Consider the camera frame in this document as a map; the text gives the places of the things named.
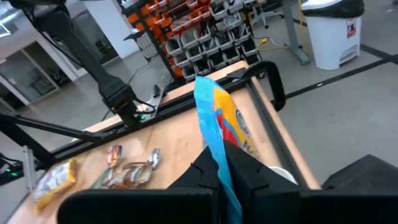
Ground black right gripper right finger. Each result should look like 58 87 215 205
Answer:
223 139 398 224

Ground parts bin storage rack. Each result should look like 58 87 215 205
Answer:
119 0 264 83

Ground white trash can black bag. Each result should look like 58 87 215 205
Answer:
300 0 365 71

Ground office chair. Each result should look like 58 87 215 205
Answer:
250 0 285 30

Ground black aluminium table frame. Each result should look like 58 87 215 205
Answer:
0 67 312 190

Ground wooden desk grey legs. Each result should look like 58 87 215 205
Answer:
281 0 311 65

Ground black cart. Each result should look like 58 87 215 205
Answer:
123 29 149 43

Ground silver foil snack packet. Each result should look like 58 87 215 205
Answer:
32 157 78 213

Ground rainbow spoon orange handle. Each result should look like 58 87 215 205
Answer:
123 161 154 187

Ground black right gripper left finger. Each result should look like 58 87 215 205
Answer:
57 146 221 224

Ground blue ramen noodle packet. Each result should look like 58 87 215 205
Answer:
193 75 261 224

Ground black cable loop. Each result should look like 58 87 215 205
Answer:
241 60 287 112

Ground silver spoon teal handle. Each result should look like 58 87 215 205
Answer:
90 144 123 190

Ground white plastic bin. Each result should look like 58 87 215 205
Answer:
269 166 299 185

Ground black power supply box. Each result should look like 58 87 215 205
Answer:
0 152 24 187

